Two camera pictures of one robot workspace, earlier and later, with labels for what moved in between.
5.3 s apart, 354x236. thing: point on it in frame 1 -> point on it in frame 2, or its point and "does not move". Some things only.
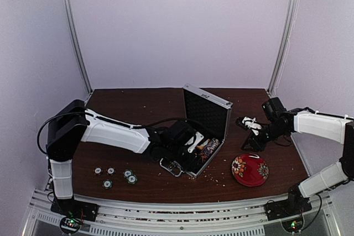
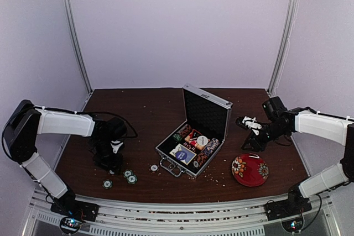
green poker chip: x=107 y=184 does not move
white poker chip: x=97 y=170 -> x=154 y=168
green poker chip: x=132 y=179 does not move
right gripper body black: x=261 y=144 does not move
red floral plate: x=249 y=170 does not move
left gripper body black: x=188 y=164 -> x=106 y=160
